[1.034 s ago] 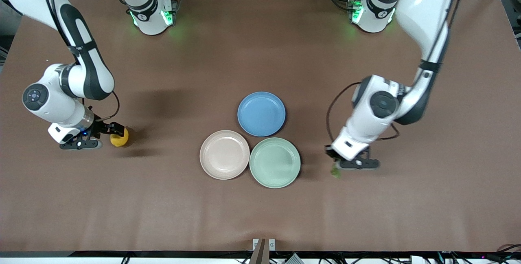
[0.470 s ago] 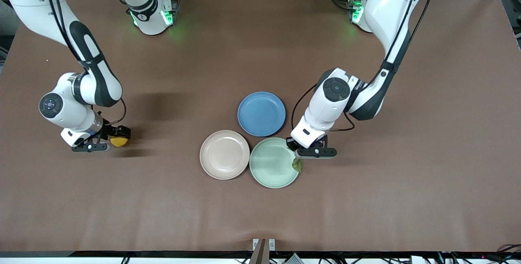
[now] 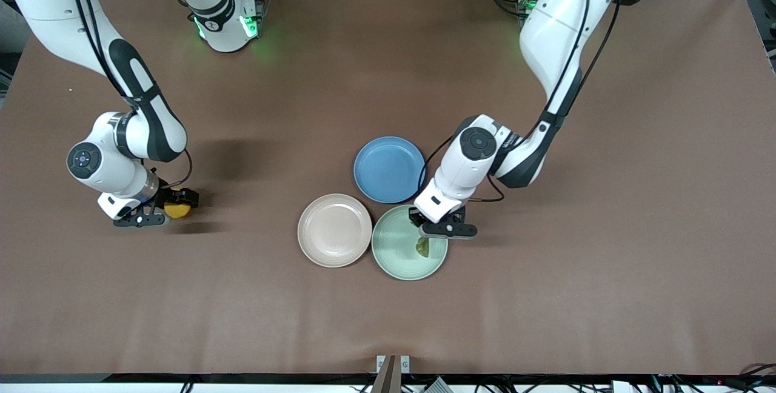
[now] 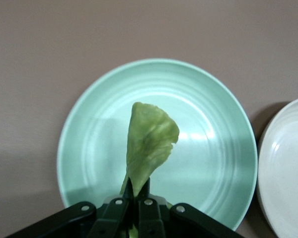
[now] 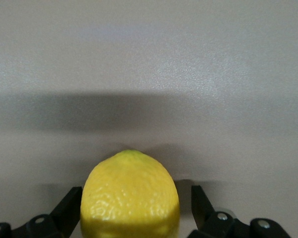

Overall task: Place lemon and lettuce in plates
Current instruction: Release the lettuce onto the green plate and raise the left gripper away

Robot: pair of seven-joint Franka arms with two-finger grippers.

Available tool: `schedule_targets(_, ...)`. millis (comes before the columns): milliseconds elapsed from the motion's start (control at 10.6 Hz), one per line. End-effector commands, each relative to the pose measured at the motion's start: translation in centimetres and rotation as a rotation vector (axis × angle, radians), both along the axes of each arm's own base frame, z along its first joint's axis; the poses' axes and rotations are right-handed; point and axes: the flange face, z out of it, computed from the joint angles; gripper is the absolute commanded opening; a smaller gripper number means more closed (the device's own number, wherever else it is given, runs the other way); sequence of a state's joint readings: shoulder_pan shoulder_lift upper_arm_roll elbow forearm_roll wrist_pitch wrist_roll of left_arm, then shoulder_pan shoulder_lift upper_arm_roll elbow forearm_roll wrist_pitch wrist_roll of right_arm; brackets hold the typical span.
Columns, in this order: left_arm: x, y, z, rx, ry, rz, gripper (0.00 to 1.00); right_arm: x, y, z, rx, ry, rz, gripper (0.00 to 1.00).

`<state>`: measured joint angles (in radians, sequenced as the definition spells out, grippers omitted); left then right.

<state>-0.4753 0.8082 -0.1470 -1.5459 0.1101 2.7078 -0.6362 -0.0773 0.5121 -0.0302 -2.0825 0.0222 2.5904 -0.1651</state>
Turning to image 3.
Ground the mint green plate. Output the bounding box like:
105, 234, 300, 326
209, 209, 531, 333
371, 204, 449, 281

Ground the blue plate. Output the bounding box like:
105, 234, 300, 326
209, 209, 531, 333
353, 136, 426, 204

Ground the beige pink plate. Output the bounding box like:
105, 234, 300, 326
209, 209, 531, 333
297, 193, 373, 268

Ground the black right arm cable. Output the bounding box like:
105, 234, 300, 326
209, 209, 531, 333
61, 0, 194, 190

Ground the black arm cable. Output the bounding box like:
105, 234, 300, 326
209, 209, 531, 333
418, 0, 620, 203
61, 0, 194, 190

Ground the metal bracket with post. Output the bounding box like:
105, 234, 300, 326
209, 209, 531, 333
371, 355, 411, 393

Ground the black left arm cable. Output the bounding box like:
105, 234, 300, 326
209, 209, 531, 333
418, 0, 620, 203

